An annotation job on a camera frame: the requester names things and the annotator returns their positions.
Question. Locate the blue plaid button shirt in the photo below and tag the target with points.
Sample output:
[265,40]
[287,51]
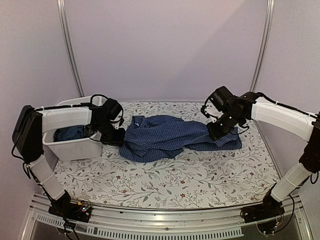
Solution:
[149,139]

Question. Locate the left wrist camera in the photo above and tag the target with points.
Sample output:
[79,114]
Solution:
[113,111]

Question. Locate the teal blue garment in bin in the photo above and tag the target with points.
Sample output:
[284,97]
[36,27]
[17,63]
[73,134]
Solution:
[69,133]

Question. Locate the left aluminium frame post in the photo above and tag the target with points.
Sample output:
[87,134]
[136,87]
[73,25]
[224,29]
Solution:
[61,7]

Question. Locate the white plastic laundry bin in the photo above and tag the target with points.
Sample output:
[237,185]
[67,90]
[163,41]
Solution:
[84,148]

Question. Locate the aluminium front rail base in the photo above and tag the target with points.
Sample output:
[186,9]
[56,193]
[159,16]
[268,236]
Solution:
[108,222]

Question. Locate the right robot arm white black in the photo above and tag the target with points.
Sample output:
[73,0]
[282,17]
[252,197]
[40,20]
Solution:
[292,136]

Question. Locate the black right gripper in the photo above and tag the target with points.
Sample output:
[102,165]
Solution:
[216,134]

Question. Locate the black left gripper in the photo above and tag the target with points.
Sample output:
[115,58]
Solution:
[118,142]

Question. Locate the right aluminium frame post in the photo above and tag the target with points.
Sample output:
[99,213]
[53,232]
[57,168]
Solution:
[264,44]

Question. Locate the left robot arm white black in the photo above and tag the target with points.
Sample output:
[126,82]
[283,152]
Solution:
[36,127]

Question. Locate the aluminium frame post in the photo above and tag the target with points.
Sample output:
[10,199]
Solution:
[61,7]
[264,44]

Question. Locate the floral patterned table cloth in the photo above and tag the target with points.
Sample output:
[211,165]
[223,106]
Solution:
[194,179]

